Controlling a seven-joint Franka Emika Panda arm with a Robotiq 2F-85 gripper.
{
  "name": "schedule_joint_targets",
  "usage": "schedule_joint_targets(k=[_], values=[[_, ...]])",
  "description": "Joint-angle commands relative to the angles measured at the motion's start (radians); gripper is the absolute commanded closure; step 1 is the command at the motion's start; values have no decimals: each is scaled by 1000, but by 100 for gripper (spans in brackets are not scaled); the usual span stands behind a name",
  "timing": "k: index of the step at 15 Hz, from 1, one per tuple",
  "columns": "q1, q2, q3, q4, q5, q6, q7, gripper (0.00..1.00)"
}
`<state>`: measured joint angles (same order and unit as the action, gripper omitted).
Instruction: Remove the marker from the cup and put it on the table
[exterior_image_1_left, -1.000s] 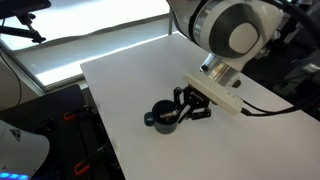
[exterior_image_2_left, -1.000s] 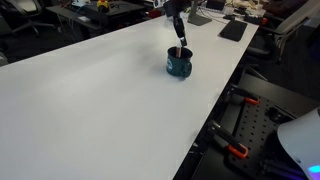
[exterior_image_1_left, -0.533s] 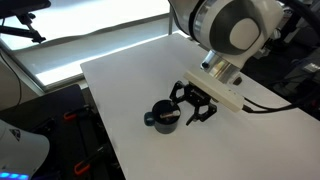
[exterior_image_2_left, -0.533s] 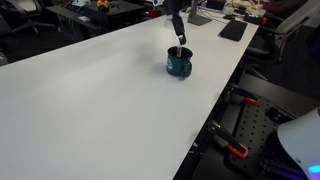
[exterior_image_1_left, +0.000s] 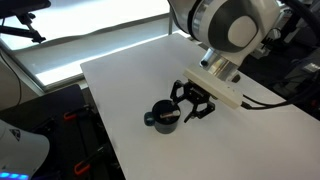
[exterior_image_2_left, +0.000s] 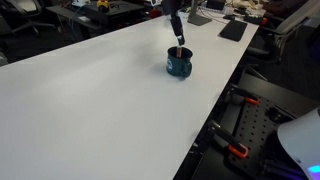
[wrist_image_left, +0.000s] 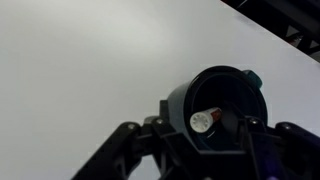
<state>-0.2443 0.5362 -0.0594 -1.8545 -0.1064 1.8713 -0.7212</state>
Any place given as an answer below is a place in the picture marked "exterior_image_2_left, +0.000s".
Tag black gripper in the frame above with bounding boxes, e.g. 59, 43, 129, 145
169, 15, 186, 47

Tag dark teal mug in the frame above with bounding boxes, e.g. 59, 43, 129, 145
166, 46, 194, 79

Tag white robot base blue light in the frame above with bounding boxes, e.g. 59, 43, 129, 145
277, 107, 320, 180

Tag white mug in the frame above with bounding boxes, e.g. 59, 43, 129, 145
181, 11, 190, 24

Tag grey monitor stand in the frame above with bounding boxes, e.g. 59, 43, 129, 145
187, 0, 213, 27

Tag black flat pad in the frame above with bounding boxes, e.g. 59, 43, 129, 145
218, 19, 249, 43

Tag black box with red part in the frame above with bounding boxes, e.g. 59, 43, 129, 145
243, 13, 269, 26

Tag black side desk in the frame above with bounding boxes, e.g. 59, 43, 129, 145
44, 0, 148, 39

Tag grey office chair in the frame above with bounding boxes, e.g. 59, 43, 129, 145
246, 0, 320, 64

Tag dark office chair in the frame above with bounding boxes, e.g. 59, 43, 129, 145
0, 0, 56, 36

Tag black clamp with orange handle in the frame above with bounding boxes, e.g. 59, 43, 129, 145
207, 119, 250, 159
226, 84, 260, 106

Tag black bracket on board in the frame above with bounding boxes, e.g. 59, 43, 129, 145
266, 105, 296, 125

